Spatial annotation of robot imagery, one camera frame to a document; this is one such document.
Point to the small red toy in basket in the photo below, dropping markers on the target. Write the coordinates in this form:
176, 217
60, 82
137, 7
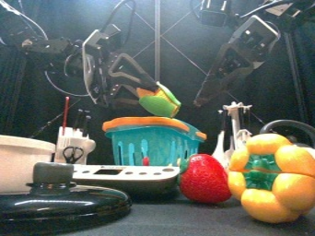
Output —
145, 161

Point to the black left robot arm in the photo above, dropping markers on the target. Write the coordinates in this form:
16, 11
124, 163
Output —
38, 46

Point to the red toy strawberry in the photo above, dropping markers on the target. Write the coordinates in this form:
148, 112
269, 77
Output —
203, 179

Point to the white utensil holder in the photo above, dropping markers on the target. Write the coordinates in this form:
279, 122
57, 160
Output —
81, 144

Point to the yellow toy bell pepper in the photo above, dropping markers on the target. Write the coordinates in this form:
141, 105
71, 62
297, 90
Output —
272, 179

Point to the metal frame pole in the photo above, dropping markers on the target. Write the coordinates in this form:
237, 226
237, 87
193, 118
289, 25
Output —
157, 40

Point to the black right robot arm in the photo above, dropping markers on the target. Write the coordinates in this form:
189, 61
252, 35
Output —
283, 12

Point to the yellow toy corn cob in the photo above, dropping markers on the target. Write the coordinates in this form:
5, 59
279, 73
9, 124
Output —
161, 98

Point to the white utensil rack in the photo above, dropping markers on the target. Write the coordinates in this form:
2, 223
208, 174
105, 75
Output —
233, 132

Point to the teal basket with orange rim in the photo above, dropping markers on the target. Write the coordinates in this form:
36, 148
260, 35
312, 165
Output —
153, 141

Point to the white pot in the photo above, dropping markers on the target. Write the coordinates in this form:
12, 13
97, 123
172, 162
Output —
18, 162

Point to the white grey kitchen scale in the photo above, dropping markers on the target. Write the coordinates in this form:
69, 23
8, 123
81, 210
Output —
127, 178

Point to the black pot lid grey knob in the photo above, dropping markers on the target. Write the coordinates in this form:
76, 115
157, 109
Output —
57, 202

